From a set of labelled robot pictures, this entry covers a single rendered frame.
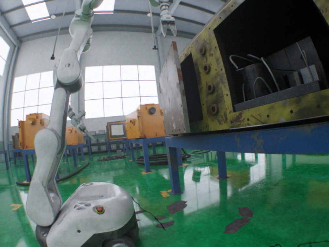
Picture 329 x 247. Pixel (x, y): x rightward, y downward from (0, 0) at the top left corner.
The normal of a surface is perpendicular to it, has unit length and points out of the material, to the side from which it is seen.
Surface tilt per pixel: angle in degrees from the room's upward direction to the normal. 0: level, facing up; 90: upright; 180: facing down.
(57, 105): 90
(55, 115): 90
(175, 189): 90
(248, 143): 90
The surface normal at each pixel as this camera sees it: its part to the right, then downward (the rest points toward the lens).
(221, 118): -0.94, 0.09
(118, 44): 0.35, -0.11
